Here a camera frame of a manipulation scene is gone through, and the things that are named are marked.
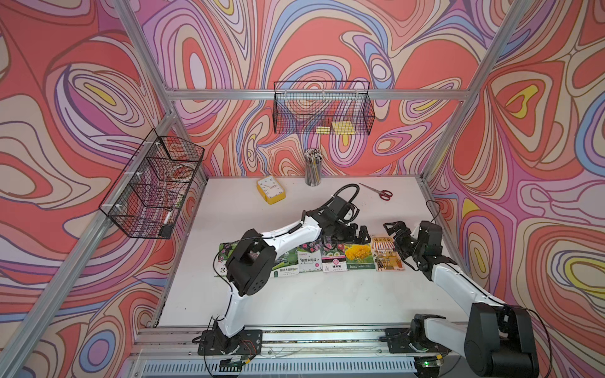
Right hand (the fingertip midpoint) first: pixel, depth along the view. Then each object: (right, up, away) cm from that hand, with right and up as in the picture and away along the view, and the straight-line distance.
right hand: (387, 237), depth 88 cm
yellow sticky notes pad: (-17, +43, +3) cm, 46 cm away
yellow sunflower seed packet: (-10, -9, +5) cm, 14 cm away
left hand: (-10, -1, -5) cm, 11 cm away
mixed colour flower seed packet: (-30, -8, +3) cm, 31 cm away
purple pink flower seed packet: (-20, -9, +5) cm, 23 cm away
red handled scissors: (+6, +17, +24) cm, 30 cm away
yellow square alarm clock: (-48, +19, +23) cm, 56 cm away
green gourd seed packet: (-39, -11, +3) cm, 40 cm away
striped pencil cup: (-28, +27, +22) cm, 45 cm away
